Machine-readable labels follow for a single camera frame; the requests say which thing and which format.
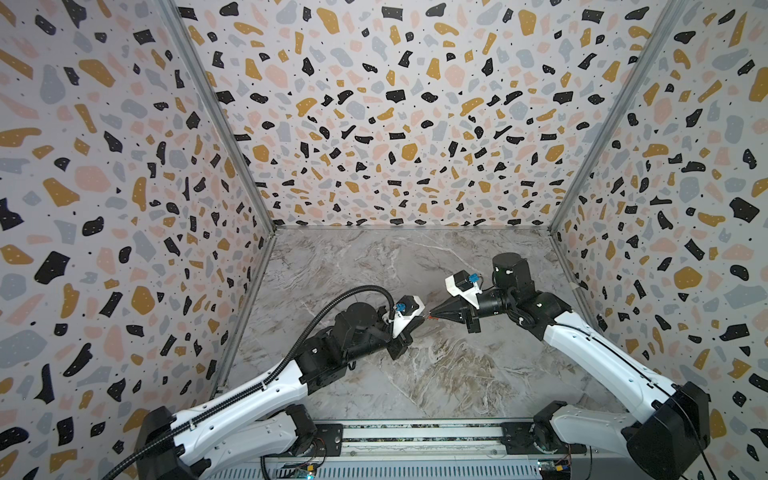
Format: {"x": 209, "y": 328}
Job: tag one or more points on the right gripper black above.
{"x": 471, "y": 311}

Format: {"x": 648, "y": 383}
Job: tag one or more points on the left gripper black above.
{"x": 401, "y": 340}

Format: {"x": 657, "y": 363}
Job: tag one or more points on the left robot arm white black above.
{"x": 267, "y": 415}

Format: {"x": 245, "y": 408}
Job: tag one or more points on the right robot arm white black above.
{"x": 665, "y": 426}

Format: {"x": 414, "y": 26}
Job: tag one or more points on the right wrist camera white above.
{"x": 464, "y": 285}

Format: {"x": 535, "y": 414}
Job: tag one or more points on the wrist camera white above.
{"x": 464, "y": 285}
{"x": 406, "y": 311}

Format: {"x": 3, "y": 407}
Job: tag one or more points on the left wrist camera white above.
{"x": 406, "y": 311}

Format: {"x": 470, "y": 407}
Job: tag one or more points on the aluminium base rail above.
{"x": 443, "y": 439}

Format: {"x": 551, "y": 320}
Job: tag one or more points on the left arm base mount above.
{"x": 293, "y": 432}

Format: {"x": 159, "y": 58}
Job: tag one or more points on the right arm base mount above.
{"x": 536, "y": 436}

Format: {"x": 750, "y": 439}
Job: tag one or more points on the perforated cable tray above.
{"x": 415, "y": 469}

